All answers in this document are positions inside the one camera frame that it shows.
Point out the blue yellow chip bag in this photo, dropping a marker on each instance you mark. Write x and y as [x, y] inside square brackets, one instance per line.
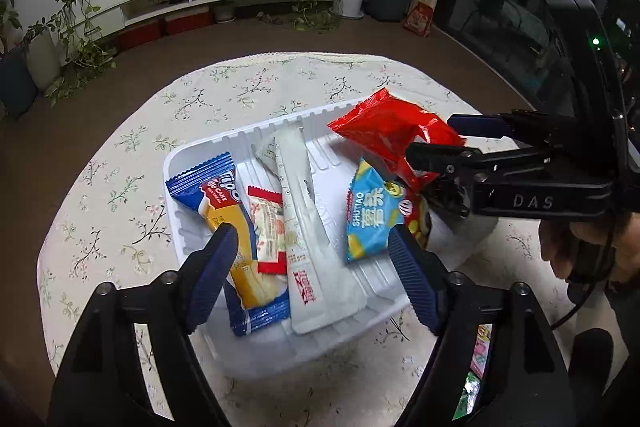
[370, 217]

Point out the tall plant in dark pot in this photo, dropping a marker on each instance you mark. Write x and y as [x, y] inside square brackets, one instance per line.
[15, 77]

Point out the small white pot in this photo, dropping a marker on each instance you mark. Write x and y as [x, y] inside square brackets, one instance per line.
[225, 11]

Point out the red paper bag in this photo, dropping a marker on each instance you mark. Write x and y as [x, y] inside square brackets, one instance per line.
[419, 19]

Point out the pink snack packet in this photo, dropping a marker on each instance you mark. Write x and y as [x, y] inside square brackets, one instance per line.
[480, 349]

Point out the white red-trimmed snack packet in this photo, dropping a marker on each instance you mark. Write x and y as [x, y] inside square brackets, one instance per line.
[267, 227]

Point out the small plant in ribbed pot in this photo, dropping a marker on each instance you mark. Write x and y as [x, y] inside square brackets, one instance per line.
[44, 59]

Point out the dark chair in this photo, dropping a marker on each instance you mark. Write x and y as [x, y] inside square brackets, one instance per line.
[495, 7]

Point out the person's right hand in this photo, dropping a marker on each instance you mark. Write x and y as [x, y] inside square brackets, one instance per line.
[560, 242]

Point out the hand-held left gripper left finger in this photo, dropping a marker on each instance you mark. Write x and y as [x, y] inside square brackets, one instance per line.
[212, 279]

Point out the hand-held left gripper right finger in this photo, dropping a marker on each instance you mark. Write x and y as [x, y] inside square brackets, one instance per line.
[415, 279]

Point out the white plastic tray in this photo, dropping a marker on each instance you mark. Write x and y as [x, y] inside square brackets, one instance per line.
[330, 157]

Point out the long white grey packet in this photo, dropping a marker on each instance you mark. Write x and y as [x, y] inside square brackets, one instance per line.
[310, 257]

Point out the blue cake packet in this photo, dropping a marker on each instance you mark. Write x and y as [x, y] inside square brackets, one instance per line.
[220, 202]

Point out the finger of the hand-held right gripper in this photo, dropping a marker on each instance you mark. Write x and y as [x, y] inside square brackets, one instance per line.
[435, 157]
[480, 125]

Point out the red storage box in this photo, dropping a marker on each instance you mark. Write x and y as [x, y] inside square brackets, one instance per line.
[187, 20]
[140, 34]

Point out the green red snack packet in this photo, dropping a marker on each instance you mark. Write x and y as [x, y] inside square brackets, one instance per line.
[470, 394]

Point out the red chip bag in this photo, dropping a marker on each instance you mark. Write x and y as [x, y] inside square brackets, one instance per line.
[390, 127]

